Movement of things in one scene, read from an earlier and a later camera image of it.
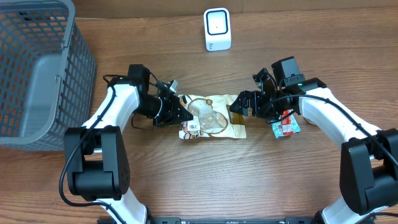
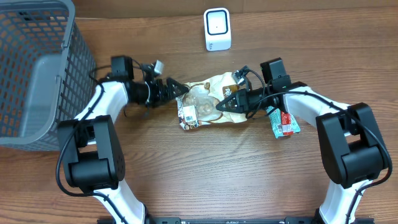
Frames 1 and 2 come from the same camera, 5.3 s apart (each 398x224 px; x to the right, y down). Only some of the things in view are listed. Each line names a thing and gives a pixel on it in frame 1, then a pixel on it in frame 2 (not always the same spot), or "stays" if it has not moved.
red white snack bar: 286,122 stays
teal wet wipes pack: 277,129 stays
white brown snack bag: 212,118 → 197,106
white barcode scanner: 217,29 stays
